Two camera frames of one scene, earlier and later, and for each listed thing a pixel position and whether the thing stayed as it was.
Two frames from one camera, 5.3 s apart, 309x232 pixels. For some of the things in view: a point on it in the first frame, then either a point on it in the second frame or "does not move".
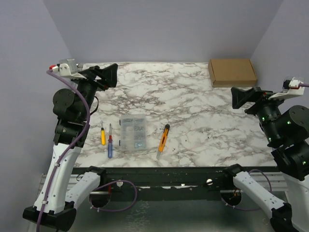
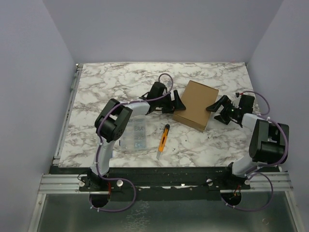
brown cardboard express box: (231, 73) -> (196, 98)
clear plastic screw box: (133, 132) does not move
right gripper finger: (240, 96) -> (216, 106)
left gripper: (108, 75) -> (171, 107)
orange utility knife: (162, 140) does not move
